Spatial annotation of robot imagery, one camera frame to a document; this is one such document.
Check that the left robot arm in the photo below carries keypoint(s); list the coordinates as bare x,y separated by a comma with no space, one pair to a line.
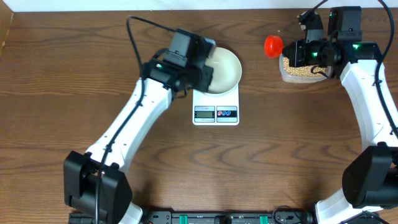
95,182

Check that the clear plastic container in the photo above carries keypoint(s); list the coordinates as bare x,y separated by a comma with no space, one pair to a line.
305,80

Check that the soybeans in container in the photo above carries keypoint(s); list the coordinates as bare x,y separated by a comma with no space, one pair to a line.
307,71

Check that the white digital kitchen scale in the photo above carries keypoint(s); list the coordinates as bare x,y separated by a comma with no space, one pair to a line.
216,109

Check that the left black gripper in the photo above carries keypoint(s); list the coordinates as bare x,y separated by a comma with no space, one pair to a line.
206,73

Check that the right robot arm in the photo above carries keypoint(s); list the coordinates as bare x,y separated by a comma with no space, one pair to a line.
369,183

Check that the red plastic measuring scoop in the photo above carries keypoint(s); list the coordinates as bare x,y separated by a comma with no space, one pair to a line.
273,46

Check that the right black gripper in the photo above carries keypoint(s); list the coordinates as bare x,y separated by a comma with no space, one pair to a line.
296,58

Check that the white round bowl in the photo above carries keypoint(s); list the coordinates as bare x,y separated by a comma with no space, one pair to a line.
227,71

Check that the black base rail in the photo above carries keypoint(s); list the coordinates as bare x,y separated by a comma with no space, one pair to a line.
279,216

